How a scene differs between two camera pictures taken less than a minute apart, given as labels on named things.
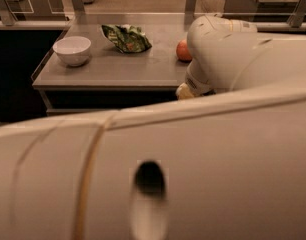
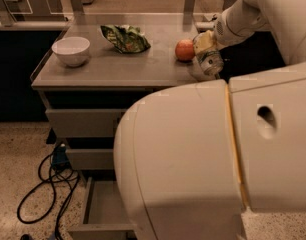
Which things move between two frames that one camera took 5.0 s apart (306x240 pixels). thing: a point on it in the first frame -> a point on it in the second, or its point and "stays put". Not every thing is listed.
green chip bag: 127,38 stays put
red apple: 183,51 stays put
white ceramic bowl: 73,50 stays put
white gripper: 195,82 -> 225,31
